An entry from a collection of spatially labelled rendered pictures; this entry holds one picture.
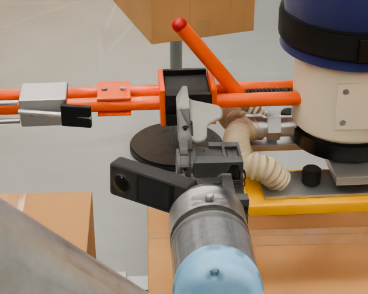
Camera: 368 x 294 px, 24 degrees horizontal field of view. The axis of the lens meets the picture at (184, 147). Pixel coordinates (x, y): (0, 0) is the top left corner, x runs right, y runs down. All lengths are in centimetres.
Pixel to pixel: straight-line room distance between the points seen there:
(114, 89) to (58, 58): 328
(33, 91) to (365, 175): 51
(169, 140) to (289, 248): 226
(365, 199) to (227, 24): 193
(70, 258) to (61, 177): 283
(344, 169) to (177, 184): 35
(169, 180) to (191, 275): 19
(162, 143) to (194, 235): 272
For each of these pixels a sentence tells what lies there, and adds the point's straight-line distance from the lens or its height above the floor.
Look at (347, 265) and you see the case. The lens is 140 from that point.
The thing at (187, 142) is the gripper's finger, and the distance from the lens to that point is 106.
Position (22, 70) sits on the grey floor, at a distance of 445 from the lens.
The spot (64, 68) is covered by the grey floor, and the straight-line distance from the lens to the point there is 444.
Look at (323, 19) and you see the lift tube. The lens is 120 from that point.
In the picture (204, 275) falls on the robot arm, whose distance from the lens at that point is 85.
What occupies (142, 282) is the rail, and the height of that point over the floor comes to 59.
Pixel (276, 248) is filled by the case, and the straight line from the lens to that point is 142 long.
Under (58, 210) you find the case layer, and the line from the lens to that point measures 226.
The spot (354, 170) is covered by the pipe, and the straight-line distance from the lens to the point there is 128.
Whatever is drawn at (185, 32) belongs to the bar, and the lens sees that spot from 125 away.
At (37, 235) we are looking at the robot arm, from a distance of 62.
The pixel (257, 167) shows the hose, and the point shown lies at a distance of 124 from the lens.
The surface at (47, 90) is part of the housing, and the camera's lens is 129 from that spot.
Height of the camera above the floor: 178
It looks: 29 degrees down
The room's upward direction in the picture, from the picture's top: straight up
